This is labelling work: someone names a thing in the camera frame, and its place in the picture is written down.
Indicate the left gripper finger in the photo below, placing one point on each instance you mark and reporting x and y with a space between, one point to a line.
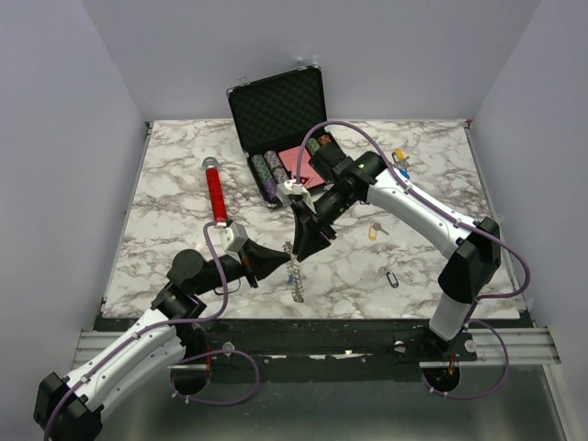
263 268
259 252

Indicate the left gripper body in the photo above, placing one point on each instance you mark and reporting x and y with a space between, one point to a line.
232 269

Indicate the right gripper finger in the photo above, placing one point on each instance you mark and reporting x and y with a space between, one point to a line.
301 222
311 241

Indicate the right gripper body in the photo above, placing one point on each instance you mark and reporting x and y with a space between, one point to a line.
327 207

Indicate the metal disc with keyrings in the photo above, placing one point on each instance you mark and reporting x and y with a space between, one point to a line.
296 289

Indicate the key with yellow tag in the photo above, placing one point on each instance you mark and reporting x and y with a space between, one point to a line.
399 157
374 230

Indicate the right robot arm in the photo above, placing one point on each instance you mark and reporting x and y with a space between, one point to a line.
469 246

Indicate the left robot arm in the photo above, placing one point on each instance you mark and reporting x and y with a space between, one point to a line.
75 407

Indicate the pink playing cards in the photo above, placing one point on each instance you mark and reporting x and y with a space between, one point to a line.
308 176

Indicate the key with black tag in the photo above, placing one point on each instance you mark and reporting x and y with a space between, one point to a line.
385 273

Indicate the key with blue tag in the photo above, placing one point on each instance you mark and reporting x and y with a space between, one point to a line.
404 173

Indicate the black poker chip case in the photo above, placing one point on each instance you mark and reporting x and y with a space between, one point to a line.
274 114

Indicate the red microphone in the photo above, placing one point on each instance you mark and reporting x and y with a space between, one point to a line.
211 168

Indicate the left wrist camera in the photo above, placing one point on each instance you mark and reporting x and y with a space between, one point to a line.
233 237

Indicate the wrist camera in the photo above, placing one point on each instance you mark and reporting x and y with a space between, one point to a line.
233 237
290 191

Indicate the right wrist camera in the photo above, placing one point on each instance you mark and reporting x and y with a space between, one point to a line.
290 191

